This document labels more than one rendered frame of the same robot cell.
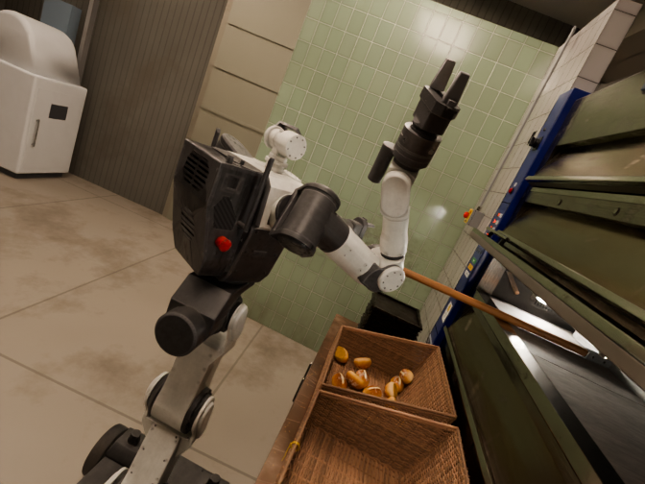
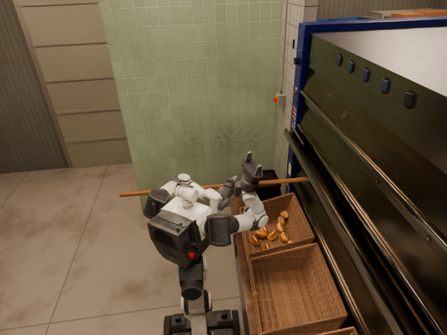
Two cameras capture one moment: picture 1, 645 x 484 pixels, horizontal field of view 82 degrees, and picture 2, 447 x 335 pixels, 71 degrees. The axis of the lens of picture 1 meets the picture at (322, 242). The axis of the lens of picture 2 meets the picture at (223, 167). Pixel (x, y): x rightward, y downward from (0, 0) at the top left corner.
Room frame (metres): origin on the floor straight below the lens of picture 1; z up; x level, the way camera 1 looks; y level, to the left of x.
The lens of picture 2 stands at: (-0.33, 0.22, 2.42)
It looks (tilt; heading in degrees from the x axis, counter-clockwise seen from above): 31 degrees down; 350
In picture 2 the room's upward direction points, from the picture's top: 2 degrees counter-clockwise
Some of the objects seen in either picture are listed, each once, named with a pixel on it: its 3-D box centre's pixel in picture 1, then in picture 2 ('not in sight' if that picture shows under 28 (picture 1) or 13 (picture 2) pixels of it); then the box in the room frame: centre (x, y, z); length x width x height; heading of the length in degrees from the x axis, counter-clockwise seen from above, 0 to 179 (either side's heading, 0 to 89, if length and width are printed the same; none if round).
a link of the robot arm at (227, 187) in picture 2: (346, 231); (226, 190); (1.27, -0.06, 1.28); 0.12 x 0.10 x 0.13; 138
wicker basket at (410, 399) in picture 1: (381, 376); (273, 227); (1.45, -0.46, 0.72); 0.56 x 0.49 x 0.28; 174
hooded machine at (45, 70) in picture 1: (28, 98); not in sight; (3.80, 3.41, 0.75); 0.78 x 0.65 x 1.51; 87
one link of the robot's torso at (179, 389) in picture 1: (196, 358); (194, 284); (0.99, 0.21, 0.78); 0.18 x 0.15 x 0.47; 83
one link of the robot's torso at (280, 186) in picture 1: (237, 211); (183, 231); (0.96, 0.24, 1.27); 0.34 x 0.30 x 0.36; 48
